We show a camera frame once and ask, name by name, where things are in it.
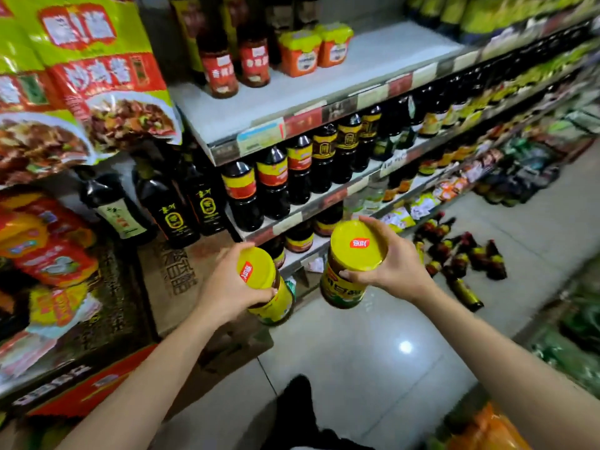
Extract yellow red promo card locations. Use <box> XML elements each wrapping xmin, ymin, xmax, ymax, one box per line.
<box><xmin>27</xmin><ymin>282</ymin><xmax>91</xmax><ymax>329</ymax></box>

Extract person's left hand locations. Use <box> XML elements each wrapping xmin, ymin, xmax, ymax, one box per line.
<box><xmin>194</xmin><ymin>242</ymin><xmax>278</xmax><ymax>329</ymax></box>

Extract large black jug gold emblem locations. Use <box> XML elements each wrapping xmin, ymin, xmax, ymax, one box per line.
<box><xmin>133</xmin><ymin>156</ymin><xmax>203</xmax><ymax>251</ymax></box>
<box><xmin>177</xmin><ymin>152</ymin><xmax>229</xmax><ymax>238</ymax></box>

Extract pink white paper leaflets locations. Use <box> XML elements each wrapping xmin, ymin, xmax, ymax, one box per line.
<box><xmin>0</xmin><ymin>294</ymin><xmax>105</xmax><ymax>381</ymax></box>

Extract vinegar bottle red cap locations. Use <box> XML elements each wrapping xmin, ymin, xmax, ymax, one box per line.
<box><xmin>267</xmin><ymin>0</ymin><xmax>295</xmax><ymax>66</ymax></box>
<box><xmin>292</xmin><ymin>0</ymin><xmax>323</xmax><ymax>32</ymax></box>

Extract red cardboard box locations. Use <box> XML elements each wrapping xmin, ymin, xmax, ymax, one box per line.
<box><xmin>14</xmin><ymin>344</ymin><xmax>159</xmax><ymax>421</ymax></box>

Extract printed brown cardboard box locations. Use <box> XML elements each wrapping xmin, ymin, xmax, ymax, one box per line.
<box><xmin>138</xmin><ymin>229</ymin><xmax>258</xmax><ymax>339</ymax></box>

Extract person's black trousers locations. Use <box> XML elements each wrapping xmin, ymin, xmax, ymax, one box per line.
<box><xmin>260</xmin><ymin>374</ymin><xmax>377</xmax><ymax>450</ymax></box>

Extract orange squeeze bottle red cap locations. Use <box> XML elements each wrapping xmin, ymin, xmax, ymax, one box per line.
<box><xmin>0</xmin><ymin>212</ymin><xmax>100</xmax><ymax>290</ymax></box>

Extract handwritten white price tag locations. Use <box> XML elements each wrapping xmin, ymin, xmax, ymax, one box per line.
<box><xmin>378</xmin><ymin>152</ymin><xmax>409</xmax><ymax>179</ymax></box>

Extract person's left forearm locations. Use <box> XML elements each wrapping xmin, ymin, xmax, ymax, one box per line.
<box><xmin>56</xmin><ymin>309</ymin><xmax>222</xmax><ymax>450</ymax></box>

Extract row of seasoning sachets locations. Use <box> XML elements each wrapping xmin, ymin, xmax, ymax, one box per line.
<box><xmin>299</xmin><ymin>112</ymin><xmax>540</xmax><ymax>277</ymax></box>

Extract hanging yellow sauce packets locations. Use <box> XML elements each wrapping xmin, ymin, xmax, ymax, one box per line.
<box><xmin>0</xmin><ymin>0</ymin><xmax>184</xmax><ymax>189</ymax></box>

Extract yellow label soy sauce bottle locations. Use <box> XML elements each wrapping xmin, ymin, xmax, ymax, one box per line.
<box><xmin>168</xmin><ymin>0</ymin><xmax>208</xmax><ymax>86</ymax></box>
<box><xmin>221</xmin><ymin>0</ymin><xmax>250</xmax><ymax>41</ymax></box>

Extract dark gold patterned box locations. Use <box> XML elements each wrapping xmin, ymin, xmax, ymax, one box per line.
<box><xmin>0</xmin><ymin>238</ymin><xmax>159</xmax><ymax>400</ymax></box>

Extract soy sauce bottles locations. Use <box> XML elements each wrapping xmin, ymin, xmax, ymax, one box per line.
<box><xmin>412</xmin><ymin>209</ymin><xmax>509</xmax><ymax>314</ymax></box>

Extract person's right hand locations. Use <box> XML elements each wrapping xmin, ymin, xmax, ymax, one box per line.
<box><xmin>338</xmin><ymin>215</ymin><xmax>438</xmax><ymax>306</ymax></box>

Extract row of short sauce jars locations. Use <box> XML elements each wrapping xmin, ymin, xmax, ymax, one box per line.
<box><xmin>260</xmin><ymin>65</ymin><xmax>600</xmax><ymax>270</ymax></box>

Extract dark bottle pale label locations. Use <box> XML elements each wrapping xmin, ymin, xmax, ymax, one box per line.
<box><xmin>77</xmin><ymin>171</ymin><xmax>159</xmax><ymax>248</ymax></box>

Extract row of large dark bottles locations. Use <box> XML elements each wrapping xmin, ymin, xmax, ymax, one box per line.
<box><xmin>220</xmin><ymin>22</ymin><xmax>600</xmax><ymax>234</ymax></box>

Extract worn brown cardboard box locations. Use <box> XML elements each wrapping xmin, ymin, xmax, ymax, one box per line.
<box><xmin>164</xmin><ymin>318</ymin><xmax>276</xmax><ymax>419</ymax></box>

